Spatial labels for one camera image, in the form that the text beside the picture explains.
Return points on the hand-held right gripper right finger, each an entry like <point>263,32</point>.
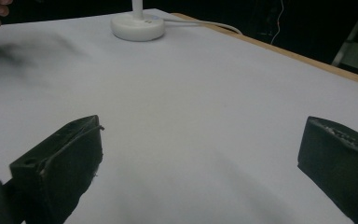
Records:
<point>338,161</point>

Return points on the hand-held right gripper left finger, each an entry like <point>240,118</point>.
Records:
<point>65,161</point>

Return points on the metal stand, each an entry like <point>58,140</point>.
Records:
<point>355,46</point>

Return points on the white round lamp base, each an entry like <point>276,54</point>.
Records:
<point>137,26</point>

